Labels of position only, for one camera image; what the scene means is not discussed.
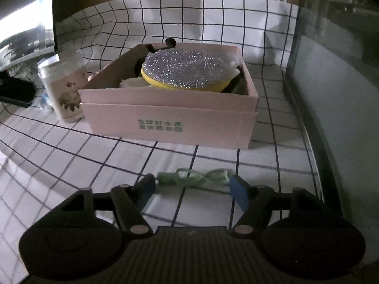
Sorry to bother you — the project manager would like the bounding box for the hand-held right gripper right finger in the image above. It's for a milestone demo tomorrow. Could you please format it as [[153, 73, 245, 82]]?
[[229, 174, 329, 239]]

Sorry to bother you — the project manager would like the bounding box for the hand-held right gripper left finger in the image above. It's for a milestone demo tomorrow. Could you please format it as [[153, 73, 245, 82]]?
[[61, 174, 157, 239]]

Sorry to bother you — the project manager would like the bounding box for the green cable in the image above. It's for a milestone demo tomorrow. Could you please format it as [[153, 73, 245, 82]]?
[[156, 168, 235, 190]]

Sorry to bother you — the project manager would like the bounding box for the pink cardboard box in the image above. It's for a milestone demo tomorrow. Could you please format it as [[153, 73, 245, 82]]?
[[78, 43, 260, 150]]

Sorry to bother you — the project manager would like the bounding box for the yellow sequined round cushion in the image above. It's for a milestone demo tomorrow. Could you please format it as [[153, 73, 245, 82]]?
[[140, 49, 233, 93]]

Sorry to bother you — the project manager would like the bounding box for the white checkered cloth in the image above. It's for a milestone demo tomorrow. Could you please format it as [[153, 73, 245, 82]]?
[[0, 0, 324, 284]]

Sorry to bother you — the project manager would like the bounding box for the white plush toy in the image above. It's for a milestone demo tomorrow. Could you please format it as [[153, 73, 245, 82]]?
[[119, 76, 152, 89]]

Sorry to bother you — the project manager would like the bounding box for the dark cloth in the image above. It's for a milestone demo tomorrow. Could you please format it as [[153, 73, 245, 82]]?
[[224, 64, 250, 96]]

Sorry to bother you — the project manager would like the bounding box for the white floral-label jar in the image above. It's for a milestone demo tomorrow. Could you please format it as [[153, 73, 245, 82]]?
[[37, 53, 86, 124]]

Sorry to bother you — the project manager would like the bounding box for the dark glass tank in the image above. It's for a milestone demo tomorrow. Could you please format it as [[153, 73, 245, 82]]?
[[282, 0, 379, 268]]

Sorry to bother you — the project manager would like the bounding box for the dark flat object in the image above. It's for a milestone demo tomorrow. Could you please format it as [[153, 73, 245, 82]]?
[[0, 72, 36, 107]]

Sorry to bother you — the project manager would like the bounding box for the white paper bag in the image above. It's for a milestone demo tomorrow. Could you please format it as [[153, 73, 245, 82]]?
[[264, 0, 300, 73]]

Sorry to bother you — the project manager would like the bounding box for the black flat television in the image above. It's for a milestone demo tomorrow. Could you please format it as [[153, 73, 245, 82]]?
[[0, 0, 64, 72]]

